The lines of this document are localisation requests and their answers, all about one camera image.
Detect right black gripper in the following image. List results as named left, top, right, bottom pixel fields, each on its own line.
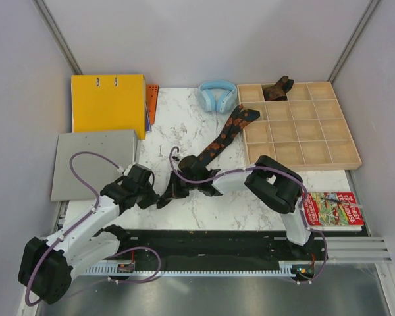
left=162, top=170, right=199, bottom=201

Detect black orange floral tie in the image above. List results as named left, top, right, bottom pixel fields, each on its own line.
left=197, top=105, right=260, bottom=167

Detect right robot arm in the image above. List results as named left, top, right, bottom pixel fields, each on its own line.
left=157, top=155, right=313, bottom=259

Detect purple notebook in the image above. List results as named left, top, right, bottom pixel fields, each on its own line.
left=145, top=102, right=151, bottom=133

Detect orange perforated board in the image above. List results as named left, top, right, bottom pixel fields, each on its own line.
left=146, top=84, right=159, bottom=125

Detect light blue headphones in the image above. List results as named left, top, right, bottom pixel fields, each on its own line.
left=197, top=80, right=238, bottom=114

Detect brown rolled tie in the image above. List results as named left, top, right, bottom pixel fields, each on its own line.
left=263, top=76, right=294, bottom=101

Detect wooden compartment tray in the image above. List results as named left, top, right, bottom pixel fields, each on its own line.
left=238, top=82, right=362, bottom=171

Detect red treehouse book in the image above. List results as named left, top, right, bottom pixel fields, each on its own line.
left=303, top=192, right=365, bottom=232

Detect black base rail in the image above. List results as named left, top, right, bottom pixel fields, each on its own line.
left=117, top=230, right=326, bottom=272

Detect white cable duct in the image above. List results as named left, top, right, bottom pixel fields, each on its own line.
left=81, top=261, right=308, bottom=278

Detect yellow ring binder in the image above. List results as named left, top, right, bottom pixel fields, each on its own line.
left=71, top=74, right=147, bottom=140

